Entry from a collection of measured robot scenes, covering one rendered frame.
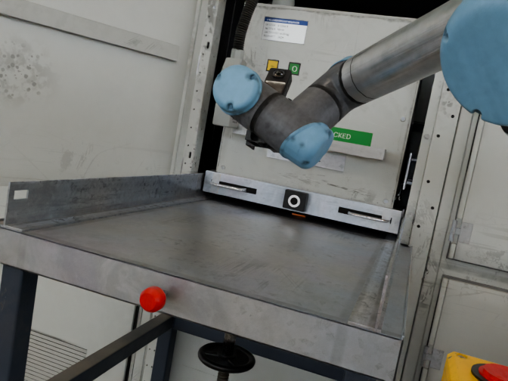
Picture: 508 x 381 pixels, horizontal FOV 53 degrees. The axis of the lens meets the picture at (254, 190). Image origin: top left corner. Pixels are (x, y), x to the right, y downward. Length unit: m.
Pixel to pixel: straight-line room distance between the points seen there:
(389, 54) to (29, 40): 0.81
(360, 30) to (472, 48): 0.92
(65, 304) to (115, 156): 0.53
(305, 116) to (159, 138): 0.71
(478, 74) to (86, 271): 0.56
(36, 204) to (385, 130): 0.84
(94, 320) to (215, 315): 0.97
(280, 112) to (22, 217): 0.43
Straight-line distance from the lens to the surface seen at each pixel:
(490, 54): 0.47
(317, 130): 0.76
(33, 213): 0.89
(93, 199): 1.01
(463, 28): 0.48
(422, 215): 1.29
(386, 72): 0.75
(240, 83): 0.78
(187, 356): 1.52
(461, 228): 1.28
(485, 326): 1.33
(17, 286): 0.88
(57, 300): 1.69
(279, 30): 1.42
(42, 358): 1.79
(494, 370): 0.45
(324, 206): 1.34
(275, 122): 0.77
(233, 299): 0.67
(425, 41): 0.70
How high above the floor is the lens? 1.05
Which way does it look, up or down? 6 degrees down
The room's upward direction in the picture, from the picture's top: 10 degrees clockwise
